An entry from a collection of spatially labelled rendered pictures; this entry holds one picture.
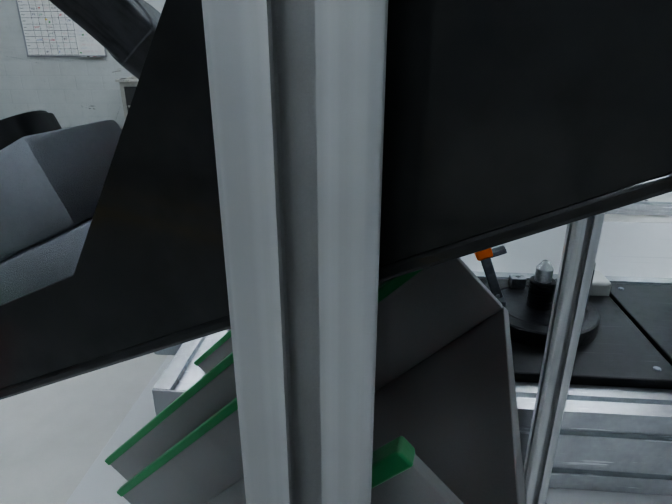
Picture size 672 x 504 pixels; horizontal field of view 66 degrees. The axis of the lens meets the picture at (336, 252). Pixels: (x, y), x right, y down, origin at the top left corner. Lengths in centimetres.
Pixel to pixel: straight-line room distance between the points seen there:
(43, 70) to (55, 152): 938
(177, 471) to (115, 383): 45
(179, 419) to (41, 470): 35
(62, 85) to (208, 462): 921
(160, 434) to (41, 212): 23
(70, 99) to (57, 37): 91
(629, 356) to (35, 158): 61
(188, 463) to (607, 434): 42
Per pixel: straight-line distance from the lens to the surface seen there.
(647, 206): 164
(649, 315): 78
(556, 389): 51
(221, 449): 33
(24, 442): 74
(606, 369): 64
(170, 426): 37
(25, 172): 18
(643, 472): 66
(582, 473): 63
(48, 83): 956
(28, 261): 20
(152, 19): 56
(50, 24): 944
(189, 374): 60
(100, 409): 75
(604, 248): 133
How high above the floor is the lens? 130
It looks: 22 degrees down
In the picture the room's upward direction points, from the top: straight up
